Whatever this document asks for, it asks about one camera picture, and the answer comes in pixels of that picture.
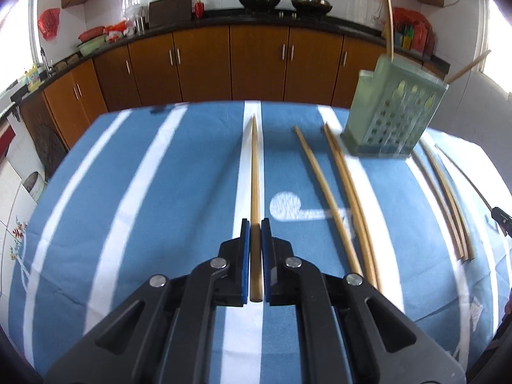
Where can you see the window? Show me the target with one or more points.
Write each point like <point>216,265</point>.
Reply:
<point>500,48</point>
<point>16,28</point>

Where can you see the yellow detergent bottle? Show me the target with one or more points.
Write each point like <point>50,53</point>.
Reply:
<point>34,78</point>

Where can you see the red bottle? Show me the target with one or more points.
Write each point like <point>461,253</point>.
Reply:
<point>199,8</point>

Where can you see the green perforated chopstick holder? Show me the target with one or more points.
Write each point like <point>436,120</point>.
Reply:
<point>384,128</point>

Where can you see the dark wooden cutting board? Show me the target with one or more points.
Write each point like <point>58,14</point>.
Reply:
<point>170,10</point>

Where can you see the red and white plastic bag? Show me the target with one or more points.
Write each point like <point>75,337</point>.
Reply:
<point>118,30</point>

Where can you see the green basin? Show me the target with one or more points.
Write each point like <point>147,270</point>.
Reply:
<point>94,47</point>

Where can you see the steel utensil container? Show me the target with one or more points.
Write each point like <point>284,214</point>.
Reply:
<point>140,24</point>

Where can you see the white bucket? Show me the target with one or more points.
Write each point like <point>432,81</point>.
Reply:
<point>35,186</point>

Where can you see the black kitchen countertop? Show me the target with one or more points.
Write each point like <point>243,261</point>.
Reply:
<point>224,20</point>

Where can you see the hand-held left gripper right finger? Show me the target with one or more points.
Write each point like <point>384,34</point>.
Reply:
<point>267,260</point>

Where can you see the wooden lower kitchen cabinets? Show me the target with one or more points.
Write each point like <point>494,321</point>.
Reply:
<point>256,64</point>

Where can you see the dark pot with lid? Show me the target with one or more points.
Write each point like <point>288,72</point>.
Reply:
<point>312,4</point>

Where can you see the gas stove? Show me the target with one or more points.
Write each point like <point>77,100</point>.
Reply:
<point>288,15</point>

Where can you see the metal faucet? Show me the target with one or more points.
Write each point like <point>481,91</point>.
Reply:
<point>44,60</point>

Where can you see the red basin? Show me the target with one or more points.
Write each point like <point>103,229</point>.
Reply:
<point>92,33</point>

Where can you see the clear plastic bag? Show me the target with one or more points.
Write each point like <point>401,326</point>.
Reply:
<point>134,12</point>

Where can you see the blue white striped tablecloth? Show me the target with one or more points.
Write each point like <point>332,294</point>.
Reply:
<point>160,208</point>

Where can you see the large red plastic bag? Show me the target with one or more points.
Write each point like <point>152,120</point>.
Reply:
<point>416,20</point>

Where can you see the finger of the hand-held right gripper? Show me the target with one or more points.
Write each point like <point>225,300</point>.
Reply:
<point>503,216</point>

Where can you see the white floral cabinet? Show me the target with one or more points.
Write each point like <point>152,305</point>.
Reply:
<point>12,192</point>

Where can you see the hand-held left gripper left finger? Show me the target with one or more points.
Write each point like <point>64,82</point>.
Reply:
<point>244,260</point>

